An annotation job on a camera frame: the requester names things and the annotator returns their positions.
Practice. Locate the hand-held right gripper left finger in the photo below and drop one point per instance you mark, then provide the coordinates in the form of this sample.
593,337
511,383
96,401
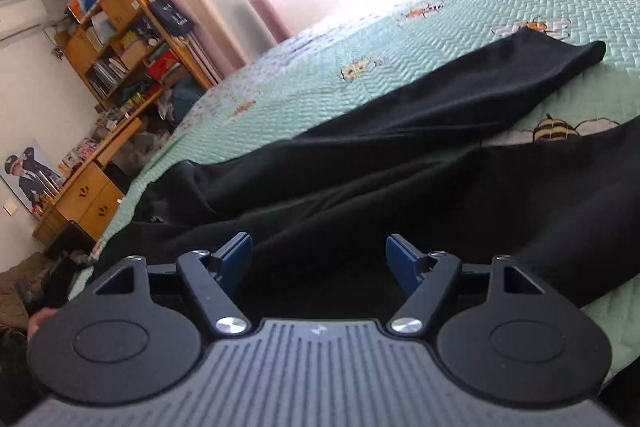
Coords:
235,257

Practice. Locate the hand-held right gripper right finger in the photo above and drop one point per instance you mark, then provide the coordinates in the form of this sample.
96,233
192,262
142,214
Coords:
402,259

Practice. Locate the black pants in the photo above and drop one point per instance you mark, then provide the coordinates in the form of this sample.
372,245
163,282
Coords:
350,167

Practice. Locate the person's left hand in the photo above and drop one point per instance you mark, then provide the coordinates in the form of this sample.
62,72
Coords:
41,321

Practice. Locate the wooden desk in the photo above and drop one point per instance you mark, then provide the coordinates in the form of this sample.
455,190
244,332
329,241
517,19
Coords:
90,197

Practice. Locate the blue fabric bag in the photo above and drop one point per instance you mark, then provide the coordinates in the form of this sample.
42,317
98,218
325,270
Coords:
187,92

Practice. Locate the small framed photos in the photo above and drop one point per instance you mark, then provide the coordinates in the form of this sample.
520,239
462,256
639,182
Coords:
79,152

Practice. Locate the red box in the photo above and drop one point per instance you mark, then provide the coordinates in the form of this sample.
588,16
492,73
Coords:
164,64

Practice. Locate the green quilted bee bedspread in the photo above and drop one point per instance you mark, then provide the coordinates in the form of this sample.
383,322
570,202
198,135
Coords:
400,47

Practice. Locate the child pilot poster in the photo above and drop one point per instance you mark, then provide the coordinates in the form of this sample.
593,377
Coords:
30,177

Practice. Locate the cardboard box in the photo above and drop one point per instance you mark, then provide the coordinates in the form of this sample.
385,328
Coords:
135,53

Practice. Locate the navy tote bag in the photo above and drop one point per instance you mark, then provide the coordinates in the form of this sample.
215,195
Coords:
170,17

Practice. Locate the white air conditioner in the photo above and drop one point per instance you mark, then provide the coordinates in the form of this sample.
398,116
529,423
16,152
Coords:
20,19

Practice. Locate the wall light switch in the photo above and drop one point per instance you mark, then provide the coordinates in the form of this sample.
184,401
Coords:
10,206

